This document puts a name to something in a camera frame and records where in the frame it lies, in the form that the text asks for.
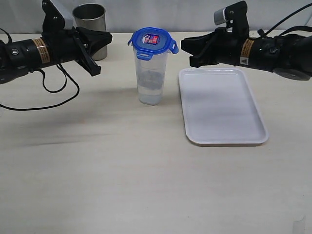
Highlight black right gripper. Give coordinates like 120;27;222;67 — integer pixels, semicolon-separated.
180;27;246;68

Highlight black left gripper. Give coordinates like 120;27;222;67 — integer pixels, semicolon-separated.
41;27;113;77

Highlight stainless steel cup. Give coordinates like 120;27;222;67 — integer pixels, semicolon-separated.
72;3;108;61

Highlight clear tall plastic container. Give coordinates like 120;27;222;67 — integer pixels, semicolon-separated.
133;49;169;105

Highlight blue snap-lock lid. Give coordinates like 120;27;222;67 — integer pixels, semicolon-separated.
127;27;179;61

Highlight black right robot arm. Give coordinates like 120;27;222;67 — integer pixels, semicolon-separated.
181;26;312;81

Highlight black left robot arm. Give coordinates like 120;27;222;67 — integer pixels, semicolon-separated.
0;27;113;84

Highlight white rectangular plastic tray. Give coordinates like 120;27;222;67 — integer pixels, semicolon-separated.
178;68;269;146

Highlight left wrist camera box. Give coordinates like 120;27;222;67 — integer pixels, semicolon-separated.
41;0;74;32

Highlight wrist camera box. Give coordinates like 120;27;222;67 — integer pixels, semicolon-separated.
41;0;74;32
214;0;249;37

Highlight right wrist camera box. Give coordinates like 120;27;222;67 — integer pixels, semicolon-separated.
214;0;249;37

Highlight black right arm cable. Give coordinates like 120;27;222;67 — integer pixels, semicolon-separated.
257;2;312;37

